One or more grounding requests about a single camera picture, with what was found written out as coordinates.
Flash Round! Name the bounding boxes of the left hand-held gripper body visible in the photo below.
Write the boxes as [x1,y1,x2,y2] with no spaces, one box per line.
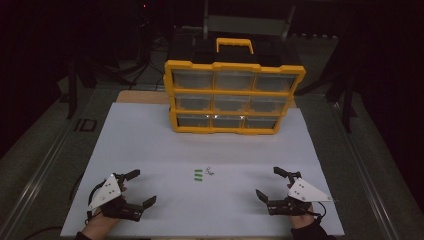
[87,172,145,223]

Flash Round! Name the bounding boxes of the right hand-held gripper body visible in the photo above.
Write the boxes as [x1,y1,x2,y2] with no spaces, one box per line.
[265,170,334,217]

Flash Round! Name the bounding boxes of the clear plastic drawer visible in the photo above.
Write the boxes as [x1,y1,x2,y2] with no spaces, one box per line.
[213,95,252,113]

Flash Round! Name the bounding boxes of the grid of clear drawers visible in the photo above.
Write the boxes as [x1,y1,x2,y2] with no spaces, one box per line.
[171,69,298,130]

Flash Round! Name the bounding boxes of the yellow black drawer organizer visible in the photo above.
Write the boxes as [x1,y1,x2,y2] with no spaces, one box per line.
[162,37,307,136]

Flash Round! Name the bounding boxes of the person's right hand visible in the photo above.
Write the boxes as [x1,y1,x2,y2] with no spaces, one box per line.
[288,212,316,231]

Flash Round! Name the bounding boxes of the person's left hand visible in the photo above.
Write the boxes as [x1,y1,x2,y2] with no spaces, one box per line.
[81,206,121,238]

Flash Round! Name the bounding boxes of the white paper sheet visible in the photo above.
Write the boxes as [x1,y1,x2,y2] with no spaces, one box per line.
[60,101,345,238]

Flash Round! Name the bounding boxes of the black tripod stand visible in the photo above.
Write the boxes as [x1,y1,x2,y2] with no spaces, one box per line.
[64,56,134,120]
[294,66,360,134]

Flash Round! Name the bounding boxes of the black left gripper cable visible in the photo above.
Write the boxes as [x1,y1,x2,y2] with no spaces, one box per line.
[85,181,105,225]

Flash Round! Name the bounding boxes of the black floor cable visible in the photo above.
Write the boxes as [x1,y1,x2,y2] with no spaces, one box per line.
[31,225,64,240]

